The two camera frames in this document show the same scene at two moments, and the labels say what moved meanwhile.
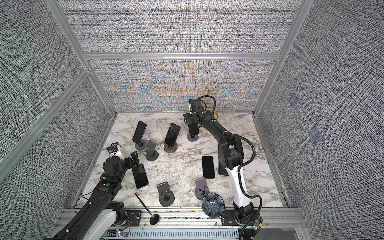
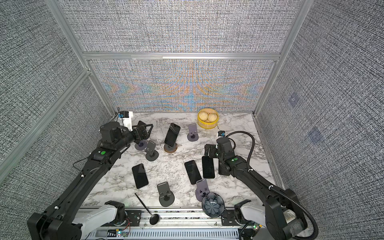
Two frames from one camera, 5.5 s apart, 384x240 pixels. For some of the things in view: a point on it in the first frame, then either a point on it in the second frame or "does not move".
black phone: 222,170 does not move
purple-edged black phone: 193,129 to 192,172
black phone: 208,167 does not move
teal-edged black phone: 140,175 does not move
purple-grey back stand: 192,138 does not move
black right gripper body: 190,117 to 214,152
